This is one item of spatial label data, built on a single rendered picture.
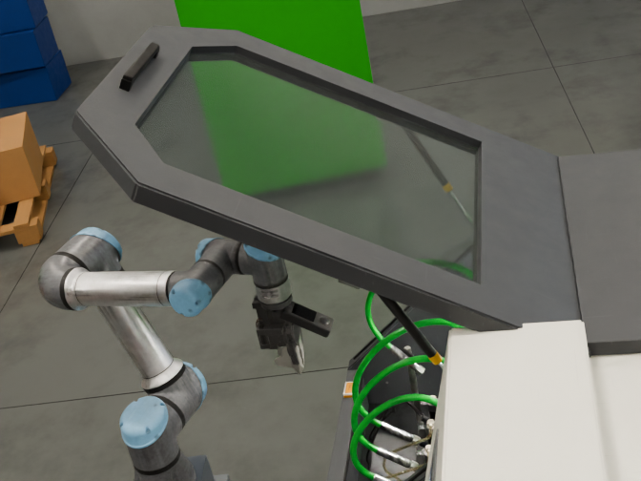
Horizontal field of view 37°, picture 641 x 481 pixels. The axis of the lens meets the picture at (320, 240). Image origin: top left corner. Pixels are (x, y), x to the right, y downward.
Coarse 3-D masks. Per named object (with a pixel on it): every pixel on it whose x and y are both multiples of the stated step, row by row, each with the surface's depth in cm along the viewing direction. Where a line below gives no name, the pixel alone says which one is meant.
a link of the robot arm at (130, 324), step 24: (72, 240) 222; (96, 240) 223; (96, 264) 220; (120, 264) 228; (120, 312) 227; (120, 336) 229; (144, 336) 230; (144, 360) 231; (168, 360) 234; (144, 384) 235; (168, 384) 233; (192, 384) 237; (192, 408) 236
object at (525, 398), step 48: (480, 336) 159; (528, 336) 156; (576, 336) 154; (480, 384) 148; (528, 384) 146; (576, 384) 144; (480, 432) 139; (528, 432) 137; (576, 432) 136; (480, 480) 131; (528, 480) 129; (576, 480) 128
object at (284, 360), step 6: (282, 348) 212; (282, 354) 213; (288, 354) 213; (276, 360) 214; (282, 360) 214; (288, 360) 214; (300, 360) 214; (288, 366) 215; (294, 366) 214; (300, 366) 214; (300, 372) 217
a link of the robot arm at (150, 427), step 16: (144, 400) 230; (160, 400) 229; (128, 416) 227; (144, 416) 225; (160, 416) 224; (176, 416) 230; (128, 432) 223; (144, 432) 222; (160, 432) 224; (176, 432) 231; (128, 448) 227; (144, 448) 224; (160, 448) 226; (176, 448) 231; (144, 464) 227; (160, 464) 227
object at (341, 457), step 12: (348, 372) 254; (360, 384) 250; (348, 408) 242; (348, 420) 238; (360, 420) 246; (336, 432) 235; (348, 432) 234; (336, 444) 231; (348, 444) 231; (360, 444) 244; (336, 456) 228; (348, 456) 227; (360, 456) 242; (336, 468) 224; (348, 468) 227; (336, 480) 221; (348, 480) 226
